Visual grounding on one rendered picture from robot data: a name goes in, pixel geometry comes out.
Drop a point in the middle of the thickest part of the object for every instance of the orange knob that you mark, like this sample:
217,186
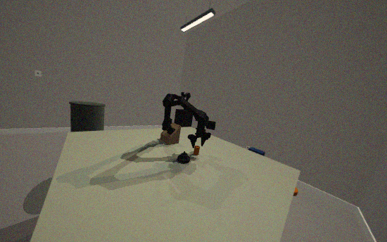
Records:
196,150

